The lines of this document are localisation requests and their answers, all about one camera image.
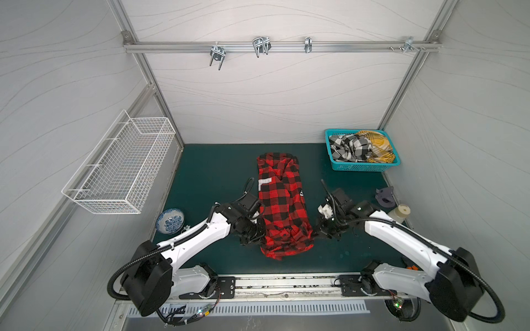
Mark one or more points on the small metal bracket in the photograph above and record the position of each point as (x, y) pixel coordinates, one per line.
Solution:
(308, 45)

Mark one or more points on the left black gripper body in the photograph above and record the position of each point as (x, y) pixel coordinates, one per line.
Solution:
(251, 230)

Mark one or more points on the yellow plaid shirt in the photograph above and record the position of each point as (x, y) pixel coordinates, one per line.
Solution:
(380, 149)

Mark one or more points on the grey black plaid shirt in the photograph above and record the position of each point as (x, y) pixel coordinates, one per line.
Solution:
(350, 148)

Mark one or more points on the white wire basket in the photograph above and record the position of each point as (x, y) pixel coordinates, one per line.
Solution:
(117, 175)

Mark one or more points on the dark grey plastic part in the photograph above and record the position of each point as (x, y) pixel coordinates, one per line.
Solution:
(385, 198)

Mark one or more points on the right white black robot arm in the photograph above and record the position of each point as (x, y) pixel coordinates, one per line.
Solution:
(448, 279)

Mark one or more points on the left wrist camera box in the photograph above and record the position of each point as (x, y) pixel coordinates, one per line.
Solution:
(248, 203)

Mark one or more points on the horizontal aluminium rail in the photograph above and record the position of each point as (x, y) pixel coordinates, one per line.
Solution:
(276, 47)

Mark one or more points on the beige tape roll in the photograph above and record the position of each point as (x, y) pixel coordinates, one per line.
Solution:
(400, 213)

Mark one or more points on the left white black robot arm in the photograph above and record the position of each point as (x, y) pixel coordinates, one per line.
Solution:
(156, 272)

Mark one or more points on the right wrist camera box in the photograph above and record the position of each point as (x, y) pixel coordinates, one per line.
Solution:
(344, 205)

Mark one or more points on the white slotted cable duct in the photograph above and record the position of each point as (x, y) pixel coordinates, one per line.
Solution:
(229, 308)

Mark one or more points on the teal plastic basket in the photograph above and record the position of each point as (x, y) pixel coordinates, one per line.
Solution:
(359, 166)

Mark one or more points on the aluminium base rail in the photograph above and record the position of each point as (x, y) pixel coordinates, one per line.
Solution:
(285, 286)

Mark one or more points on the blue white ceramic bowl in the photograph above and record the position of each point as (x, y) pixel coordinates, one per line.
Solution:
(171, 221)

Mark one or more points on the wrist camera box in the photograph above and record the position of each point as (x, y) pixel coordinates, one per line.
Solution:
(248, 203)
(344, 205)

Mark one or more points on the red black plaid shirt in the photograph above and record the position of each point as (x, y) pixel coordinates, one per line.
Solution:
(288, 231)

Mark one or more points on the metal u-bolt clamp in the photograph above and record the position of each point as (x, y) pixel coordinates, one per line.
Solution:
(261, 45)
(217, 54)

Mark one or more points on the metal hook bracket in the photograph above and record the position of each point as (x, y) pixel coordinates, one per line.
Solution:
(408, 46)

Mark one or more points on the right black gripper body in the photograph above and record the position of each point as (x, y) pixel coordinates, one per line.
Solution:
(328, 225)

